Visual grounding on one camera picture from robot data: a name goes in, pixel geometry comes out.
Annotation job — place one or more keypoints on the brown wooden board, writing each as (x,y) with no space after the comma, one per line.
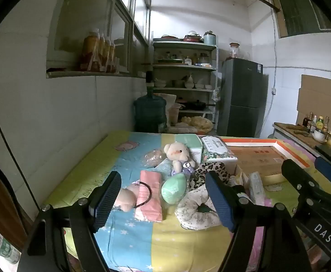
(1,204)

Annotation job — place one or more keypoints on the black water pump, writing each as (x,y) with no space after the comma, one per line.
(149,79)

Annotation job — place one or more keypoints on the blue water jug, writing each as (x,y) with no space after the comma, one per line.
(149,110)

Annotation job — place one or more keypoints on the teal enamel pot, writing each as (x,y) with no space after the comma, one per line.
(209,38)

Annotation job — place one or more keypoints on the leopard print cloth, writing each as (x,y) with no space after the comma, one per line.
(219,170)

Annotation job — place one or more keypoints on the cluster of condiment bottles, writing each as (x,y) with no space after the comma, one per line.
(315,121)

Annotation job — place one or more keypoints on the cream teddy bear plush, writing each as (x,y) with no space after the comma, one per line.
(178,151)

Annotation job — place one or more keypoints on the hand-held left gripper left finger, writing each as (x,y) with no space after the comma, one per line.
(107,201)

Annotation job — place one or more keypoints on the black hair band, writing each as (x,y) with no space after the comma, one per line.
(149,188)

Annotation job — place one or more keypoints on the green egg-shaped soft toy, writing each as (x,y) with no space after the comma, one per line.
(172,189)

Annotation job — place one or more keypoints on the green white tissue box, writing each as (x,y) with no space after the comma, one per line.
(195,143)

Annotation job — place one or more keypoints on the white metal shelf rack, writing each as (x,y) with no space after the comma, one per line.
(182,66)

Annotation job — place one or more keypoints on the black frying pan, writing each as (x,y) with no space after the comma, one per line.
(195,104)

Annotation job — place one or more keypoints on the dark high window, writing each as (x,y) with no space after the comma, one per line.
(298,11)

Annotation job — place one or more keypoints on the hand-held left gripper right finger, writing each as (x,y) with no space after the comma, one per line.
(219,204)

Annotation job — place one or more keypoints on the clear bag with pink item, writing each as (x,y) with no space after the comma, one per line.
(152,157)

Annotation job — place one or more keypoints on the row of white ceramic dishes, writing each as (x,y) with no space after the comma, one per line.
(188,84)

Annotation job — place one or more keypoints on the floral tissue packet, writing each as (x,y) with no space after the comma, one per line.
(217,150)

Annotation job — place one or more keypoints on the white clear packet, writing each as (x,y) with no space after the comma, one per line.
(256,187)

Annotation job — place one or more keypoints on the pink soft packet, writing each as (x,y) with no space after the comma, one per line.
(151,204)

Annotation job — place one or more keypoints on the green white can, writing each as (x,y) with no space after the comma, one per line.
(1,246)

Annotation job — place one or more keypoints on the white plastic bucket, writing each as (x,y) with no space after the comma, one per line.
(173,114)

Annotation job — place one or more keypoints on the yellow plastic bag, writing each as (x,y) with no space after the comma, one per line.
(199,123)

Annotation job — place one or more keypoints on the red pots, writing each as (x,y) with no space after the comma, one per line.
(193,38)

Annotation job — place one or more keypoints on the glass jar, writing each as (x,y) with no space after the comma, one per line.
(234,51)

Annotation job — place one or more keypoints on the white floral cloth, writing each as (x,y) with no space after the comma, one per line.
(191,206)

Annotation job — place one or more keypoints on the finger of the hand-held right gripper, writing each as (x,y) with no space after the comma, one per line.
(295,175)
(326,170)

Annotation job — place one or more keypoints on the white bowl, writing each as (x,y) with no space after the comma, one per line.
(319,136)

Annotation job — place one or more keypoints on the cardboard sheet on wall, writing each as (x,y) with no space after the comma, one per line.
(318,96)

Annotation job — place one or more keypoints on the cardboard box with orange rim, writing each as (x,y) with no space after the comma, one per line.
(253,155)

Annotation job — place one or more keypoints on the dark grey refrigerator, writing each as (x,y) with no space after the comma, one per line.
(239,96)

